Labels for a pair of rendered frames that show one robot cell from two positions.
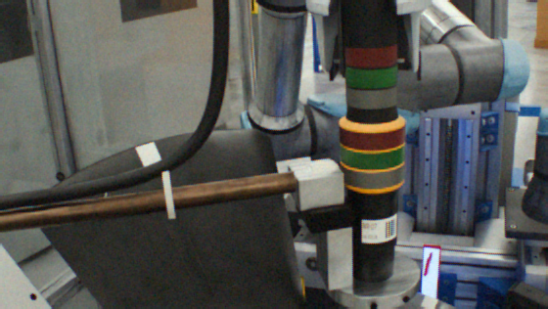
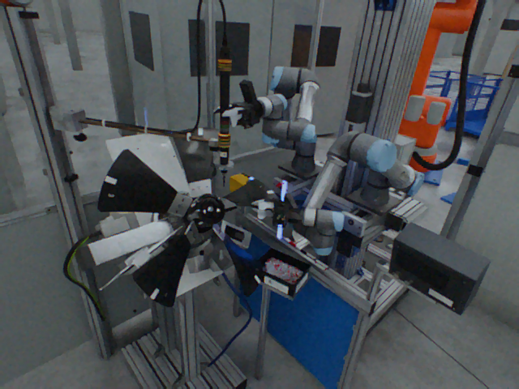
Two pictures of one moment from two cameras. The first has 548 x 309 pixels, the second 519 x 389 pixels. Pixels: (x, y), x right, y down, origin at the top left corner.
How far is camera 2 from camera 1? 0.94 m
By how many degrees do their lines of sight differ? 21
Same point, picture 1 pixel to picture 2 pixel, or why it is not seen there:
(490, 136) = not seen: hidden behind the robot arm
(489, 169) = (363, 176)
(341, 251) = (215, 156)
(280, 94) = not seen: hidden behind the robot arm
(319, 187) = (212, 143)
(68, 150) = (212, 124)
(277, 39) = not seen: hidden behind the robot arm
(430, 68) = (278, 128)
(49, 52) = (211, 91)
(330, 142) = (299, 147)
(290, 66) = (284, 117)
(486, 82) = (295, 135)
